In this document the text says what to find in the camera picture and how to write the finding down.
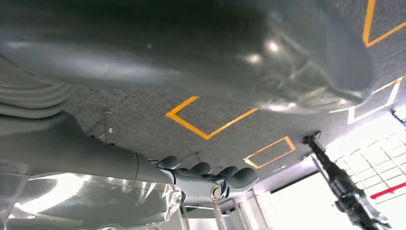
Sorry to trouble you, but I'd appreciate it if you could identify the yellow floor tape square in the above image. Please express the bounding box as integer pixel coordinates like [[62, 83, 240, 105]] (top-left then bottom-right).
[[362, 0, 406, 48]]

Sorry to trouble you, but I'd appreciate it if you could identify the red barrier belt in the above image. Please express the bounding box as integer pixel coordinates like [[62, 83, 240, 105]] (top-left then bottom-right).
[[370, 181, 406, 200]]

